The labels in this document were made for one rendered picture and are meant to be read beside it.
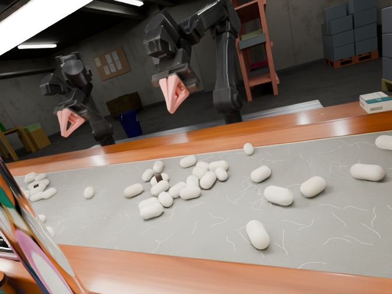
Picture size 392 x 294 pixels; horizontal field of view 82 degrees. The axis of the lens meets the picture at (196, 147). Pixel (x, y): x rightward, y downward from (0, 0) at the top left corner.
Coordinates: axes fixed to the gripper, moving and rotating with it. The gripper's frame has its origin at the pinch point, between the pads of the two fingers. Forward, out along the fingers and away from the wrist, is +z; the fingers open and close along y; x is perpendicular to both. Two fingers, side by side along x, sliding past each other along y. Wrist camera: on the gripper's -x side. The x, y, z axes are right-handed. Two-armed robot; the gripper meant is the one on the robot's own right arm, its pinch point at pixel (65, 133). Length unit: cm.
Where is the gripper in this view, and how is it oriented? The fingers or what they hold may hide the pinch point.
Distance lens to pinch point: 78.9
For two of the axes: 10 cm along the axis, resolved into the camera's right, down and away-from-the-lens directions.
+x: 4.5, 4.2, 7.9
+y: 8.9, -1.2, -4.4
